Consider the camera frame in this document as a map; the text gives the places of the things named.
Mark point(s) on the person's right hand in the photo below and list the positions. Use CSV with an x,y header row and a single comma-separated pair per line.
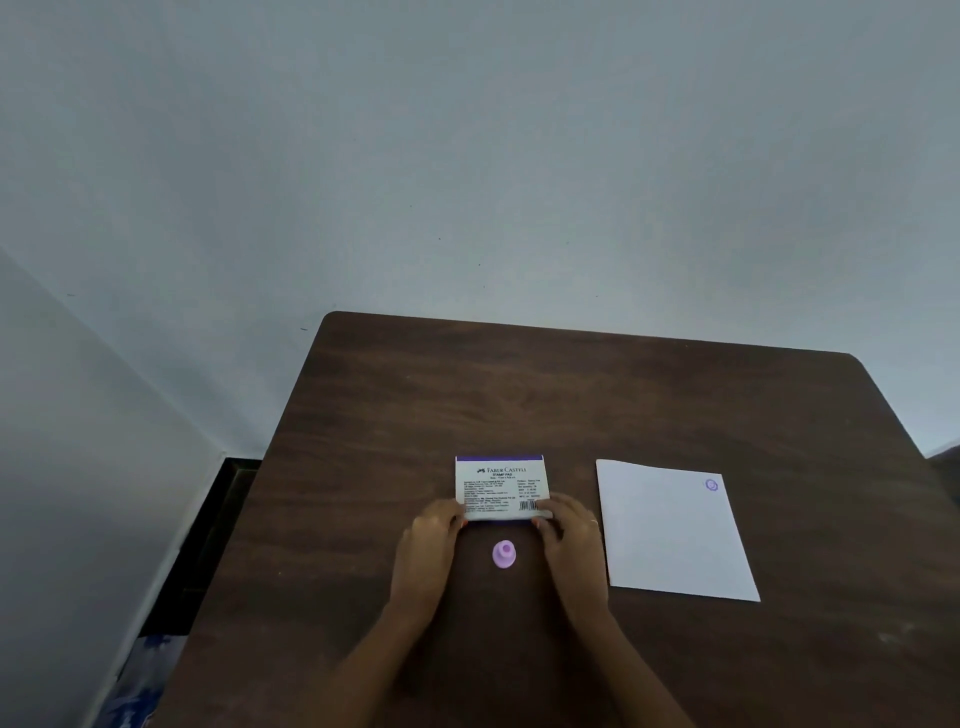
x,y
576,551

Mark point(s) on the person's left hand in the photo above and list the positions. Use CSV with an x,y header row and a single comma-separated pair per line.
x,y
424,555

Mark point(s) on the person's right thumb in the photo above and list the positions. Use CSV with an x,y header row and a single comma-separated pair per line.
x,y
543,530

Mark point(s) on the person's left thumb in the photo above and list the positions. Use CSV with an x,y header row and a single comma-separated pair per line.
x,y
459,526

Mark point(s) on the white stamp pad box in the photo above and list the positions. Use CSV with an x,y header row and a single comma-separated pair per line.
x,y
502,486

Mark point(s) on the person's left forearm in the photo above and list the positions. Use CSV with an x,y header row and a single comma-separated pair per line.
x,y
356,671

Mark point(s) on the person's right forearm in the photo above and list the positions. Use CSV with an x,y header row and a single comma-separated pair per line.
x,y
626,671

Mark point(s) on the small purple round stamp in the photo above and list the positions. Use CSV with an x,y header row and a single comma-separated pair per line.
x,y
504,555

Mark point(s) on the white paper sheet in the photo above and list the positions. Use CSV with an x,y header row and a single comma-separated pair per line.
x,y
671,534

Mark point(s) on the blue patterned cloth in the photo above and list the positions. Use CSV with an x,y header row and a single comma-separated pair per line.
x,y
139,686

